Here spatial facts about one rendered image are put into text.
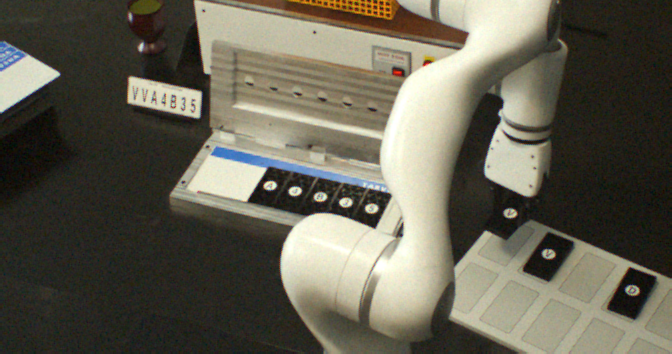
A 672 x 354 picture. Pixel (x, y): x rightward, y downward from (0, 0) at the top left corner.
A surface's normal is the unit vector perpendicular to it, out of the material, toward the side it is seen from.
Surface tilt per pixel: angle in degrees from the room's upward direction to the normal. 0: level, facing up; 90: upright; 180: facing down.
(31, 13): 0
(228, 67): 74
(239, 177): 0
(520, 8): 43
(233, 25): 90
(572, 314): 0
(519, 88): 79
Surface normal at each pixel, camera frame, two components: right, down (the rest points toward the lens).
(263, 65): -0.36, 0.40
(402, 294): -0.25, 0.00
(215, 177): -0.04, -0.74
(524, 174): -0.55, 0.40
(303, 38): -0.36, 0.64
